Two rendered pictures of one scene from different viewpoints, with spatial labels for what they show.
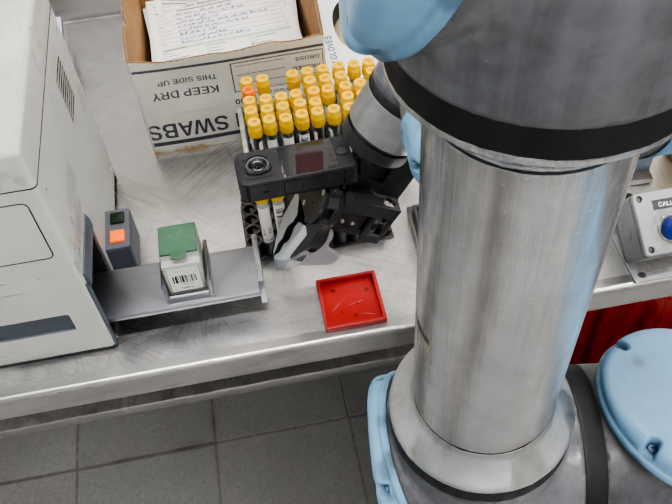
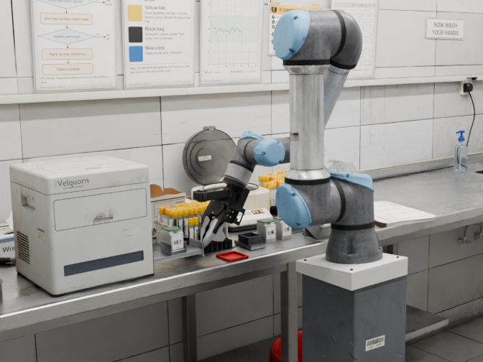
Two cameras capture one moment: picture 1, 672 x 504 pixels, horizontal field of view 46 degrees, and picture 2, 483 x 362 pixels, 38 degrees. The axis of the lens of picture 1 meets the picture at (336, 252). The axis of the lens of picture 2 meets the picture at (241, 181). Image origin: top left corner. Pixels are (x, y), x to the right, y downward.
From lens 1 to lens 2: 153 cm
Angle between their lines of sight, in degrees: 48
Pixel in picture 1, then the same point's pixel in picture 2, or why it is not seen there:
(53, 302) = (140, 241)
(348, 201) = (231, 202)
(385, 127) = (240, 172)
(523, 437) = (320, 163)
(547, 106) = (314, 55)
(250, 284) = (197, 249)
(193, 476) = not seen: outside the picture
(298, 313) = (215, 261)
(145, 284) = (157, 254)
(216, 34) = not seen: hidden behind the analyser
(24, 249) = (139, 210)
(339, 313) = (230, 258)
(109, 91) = not seen: hidden behind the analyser
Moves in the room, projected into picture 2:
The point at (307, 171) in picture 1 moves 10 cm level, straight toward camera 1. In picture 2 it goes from (218, 190) to (236, 195)
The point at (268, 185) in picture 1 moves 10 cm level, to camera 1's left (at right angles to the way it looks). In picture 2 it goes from (208, 193) to (175, 197)
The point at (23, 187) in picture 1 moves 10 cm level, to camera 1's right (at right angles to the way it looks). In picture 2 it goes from (146, 180) to (182, 177)
